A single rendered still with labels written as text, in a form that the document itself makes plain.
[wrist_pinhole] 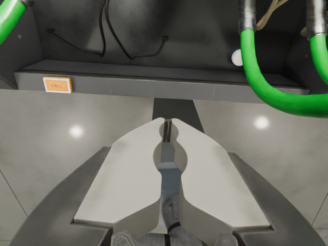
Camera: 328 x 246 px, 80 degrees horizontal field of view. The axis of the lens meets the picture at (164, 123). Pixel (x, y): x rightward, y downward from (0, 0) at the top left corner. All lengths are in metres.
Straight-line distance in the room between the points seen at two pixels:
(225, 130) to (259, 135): 0.30
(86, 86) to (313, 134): 1.83
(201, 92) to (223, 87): 0.05
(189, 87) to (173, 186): 0.37
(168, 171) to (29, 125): 1.37
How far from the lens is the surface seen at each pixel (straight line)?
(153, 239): 0.60
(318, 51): 0.28
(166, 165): 0.73
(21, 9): 0.22
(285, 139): 1.92
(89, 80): 0.44
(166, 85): 0.42
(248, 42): 0.24
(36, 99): 1.72
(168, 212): 0.68
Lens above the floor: 1.35
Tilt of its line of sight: 61 degrees down
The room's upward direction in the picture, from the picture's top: 179 degrees clockwise
